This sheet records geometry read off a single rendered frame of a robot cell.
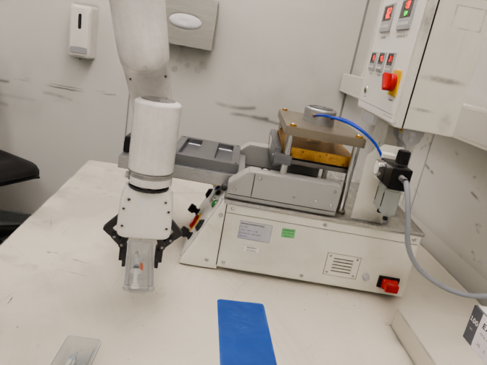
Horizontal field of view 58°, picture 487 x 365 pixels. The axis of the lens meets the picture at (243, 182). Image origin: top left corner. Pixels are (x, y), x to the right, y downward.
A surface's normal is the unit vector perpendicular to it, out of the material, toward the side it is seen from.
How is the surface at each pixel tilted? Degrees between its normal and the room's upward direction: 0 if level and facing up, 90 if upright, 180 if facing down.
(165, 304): 0
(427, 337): 0
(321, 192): 90
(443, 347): 0
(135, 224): 89
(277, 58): 90
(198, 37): 90
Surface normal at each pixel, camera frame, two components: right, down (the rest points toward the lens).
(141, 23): 0.30, 0.32
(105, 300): 0.18, -0.94
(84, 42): 0.07, 0.31
